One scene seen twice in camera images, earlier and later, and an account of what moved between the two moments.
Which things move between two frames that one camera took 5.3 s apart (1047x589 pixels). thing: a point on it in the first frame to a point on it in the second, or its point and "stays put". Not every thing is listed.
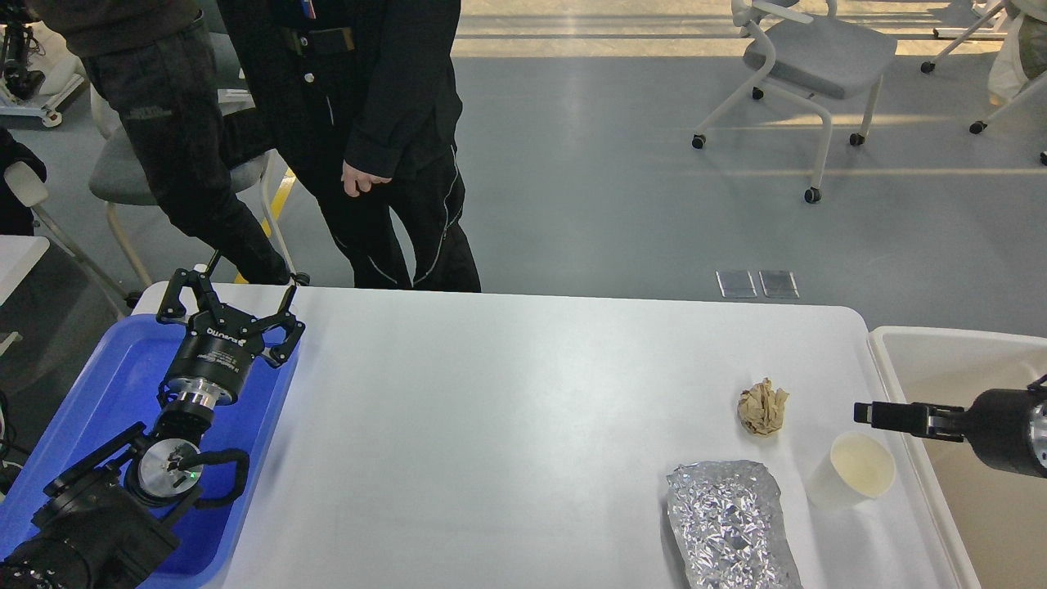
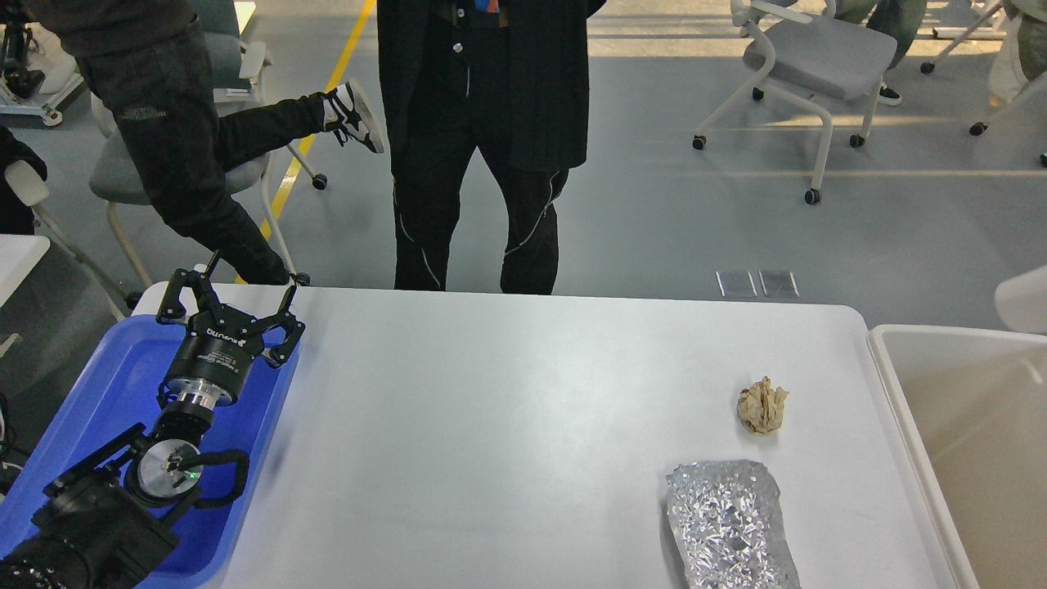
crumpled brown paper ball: x=761 y=409 stays put
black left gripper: x=221 y=343 stays put
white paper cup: x=858 y=467 to x=1022 y=301
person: x=361 y=96 to x=510 y=77
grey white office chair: x=800 y=50 stays put
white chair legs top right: x=978 y=127 stays put
